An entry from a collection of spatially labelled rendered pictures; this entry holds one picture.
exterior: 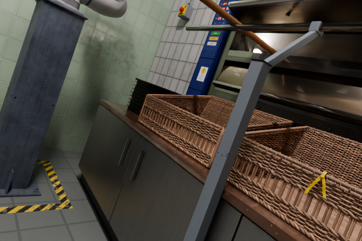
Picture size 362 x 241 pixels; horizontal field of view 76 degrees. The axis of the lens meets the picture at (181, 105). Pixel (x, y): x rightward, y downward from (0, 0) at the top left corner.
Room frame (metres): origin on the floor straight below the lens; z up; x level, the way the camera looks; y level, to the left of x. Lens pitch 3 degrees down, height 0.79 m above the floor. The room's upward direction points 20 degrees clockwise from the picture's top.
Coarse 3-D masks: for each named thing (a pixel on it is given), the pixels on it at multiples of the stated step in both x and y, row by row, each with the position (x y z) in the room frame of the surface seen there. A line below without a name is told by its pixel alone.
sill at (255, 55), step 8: (240, 56) 1.48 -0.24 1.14; (248, 56) 1.43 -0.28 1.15; (256, 56) 1.39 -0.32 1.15; (264, 56) 1.35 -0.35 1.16; (288, 56) 1.24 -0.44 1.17; (296, 56) 1.21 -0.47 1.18; (304, 64) 1.17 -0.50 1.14; (312, 64) 1.14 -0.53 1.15; (320, 64) 1.11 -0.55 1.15; (328, 64) 1.08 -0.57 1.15; (336, 64) 1.06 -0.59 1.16; (344, 64) 1.04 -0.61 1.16; (352, 64) 1.01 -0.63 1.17; (360, 64) 0.99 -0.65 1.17
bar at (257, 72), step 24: (240, 24) 1.04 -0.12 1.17; (264, 24) 0.94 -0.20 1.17; (288, 24) 0.86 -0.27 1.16; (312, 24) 0.79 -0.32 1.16; (336, 24) 0.74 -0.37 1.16; (360, 24) 0.69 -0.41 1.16; (288, 48) 0.71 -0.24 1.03; (264, 72) 0.64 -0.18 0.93; (240, 96) 0.65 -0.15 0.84; (240, 120) 0.63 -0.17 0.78; (240, 144) 0.65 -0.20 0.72; (216, 168) 0.64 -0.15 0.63; (216, 192) 0.64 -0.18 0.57; (192, 216) 0.66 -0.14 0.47; (192, 240) 0.64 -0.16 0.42
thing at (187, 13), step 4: (188, 4) 1.95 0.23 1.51; (184, 8) 1.97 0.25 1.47; (188, 8) 1.95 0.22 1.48; (192, 8) 1.98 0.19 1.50; (180, 12) 1.99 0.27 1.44; (184, 12) 1.95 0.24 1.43; (188, 12) 1.96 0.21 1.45; (180, 16) 2.00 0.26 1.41; (184, 16) 1.96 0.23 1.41; (188, 16) 1.97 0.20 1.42
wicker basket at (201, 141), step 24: (168, 96) 1.29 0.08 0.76; (192, 96) 1.40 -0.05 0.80; (144, 120) 1.17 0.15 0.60; (168, 120) 1.33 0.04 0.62; (192, 120) 0.92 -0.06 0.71; (216, 120) 1.38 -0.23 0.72; (264, 120) 1.19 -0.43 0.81; (288, 120) 1.11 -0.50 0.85; (192, 144) 0.88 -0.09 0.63; (216, 144) 0.80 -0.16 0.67
